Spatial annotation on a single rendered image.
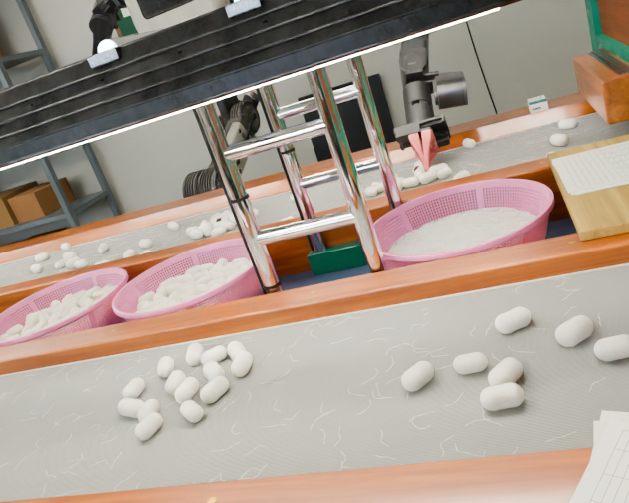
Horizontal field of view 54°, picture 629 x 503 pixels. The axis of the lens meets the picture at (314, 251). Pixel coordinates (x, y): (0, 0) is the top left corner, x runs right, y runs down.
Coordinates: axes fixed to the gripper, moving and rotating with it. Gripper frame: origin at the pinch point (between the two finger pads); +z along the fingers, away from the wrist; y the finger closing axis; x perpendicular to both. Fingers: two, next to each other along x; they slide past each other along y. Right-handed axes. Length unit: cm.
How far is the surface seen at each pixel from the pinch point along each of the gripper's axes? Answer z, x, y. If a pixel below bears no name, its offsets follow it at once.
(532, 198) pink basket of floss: 20.7, -17.3, 17.2
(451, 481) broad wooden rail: 62, -56, 7
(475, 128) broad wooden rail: -15.2, 12.2, 9.6
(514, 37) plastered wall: -151, 138, 28
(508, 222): 24.6, -19.0, 13.3
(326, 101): 19, -48, -3
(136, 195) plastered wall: -138, 161, -204
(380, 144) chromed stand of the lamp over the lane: 8.7, -23.1, -3.1
